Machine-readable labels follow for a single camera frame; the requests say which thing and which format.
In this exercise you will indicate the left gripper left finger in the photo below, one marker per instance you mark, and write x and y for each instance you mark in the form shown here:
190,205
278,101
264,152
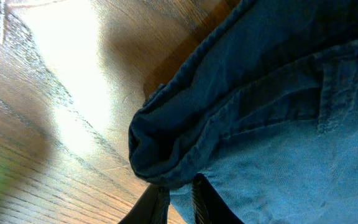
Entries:
151,207

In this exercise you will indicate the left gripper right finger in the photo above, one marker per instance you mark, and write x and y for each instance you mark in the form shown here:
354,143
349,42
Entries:
208,206

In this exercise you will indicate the navy blue denim shorts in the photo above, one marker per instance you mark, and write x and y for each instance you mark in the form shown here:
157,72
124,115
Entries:
266,108

